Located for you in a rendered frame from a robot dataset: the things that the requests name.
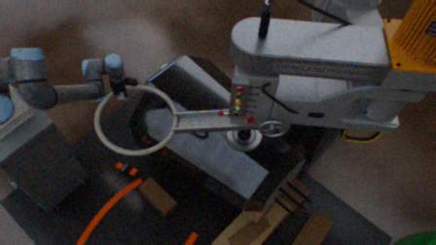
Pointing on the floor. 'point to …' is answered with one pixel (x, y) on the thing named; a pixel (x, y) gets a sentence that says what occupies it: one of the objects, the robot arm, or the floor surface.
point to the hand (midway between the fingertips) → (125, 95)
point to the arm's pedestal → (40, 160)
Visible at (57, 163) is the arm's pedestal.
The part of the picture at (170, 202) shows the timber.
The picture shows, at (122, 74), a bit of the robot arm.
